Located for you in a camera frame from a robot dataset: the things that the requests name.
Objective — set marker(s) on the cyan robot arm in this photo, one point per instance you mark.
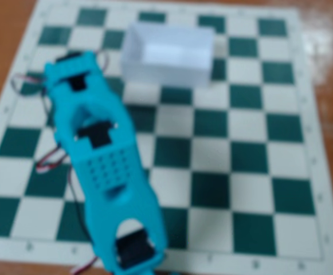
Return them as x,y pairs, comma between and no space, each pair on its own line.
109,172

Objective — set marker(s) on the white rectangular open box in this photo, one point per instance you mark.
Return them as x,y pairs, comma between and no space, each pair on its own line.
166,68

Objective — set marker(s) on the green and cream chessboard mat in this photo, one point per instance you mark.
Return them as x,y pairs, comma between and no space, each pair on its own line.
246,120

